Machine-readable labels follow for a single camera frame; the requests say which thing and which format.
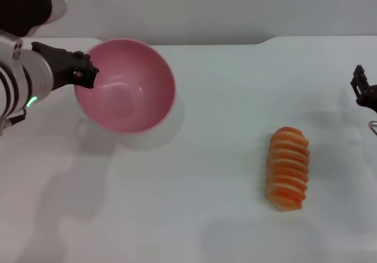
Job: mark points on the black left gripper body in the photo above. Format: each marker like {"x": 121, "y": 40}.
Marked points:
{"x": 60, "y": 66}

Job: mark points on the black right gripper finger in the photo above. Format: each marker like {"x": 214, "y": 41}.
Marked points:
{"x": 358, "y": 80}

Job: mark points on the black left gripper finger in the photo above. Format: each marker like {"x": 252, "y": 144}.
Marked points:
{"x": 87, "y": 76}

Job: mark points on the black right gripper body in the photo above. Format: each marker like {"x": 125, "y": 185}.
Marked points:
{"x": 370, "y": 96}

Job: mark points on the pink plastic bowl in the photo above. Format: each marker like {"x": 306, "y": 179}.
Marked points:
{"x": 126, "y": 98}

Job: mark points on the orange ridged bread loaf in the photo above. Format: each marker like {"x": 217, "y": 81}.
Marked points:
{"x": 288, "y": 169}

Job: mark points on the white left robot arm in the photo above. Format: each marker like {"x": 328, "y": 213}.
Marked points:
{"x": 17, "y": 77}

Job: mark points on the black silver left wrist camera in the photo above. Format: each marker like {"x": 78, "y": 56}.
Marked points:
{"x": 23, "y": 4}

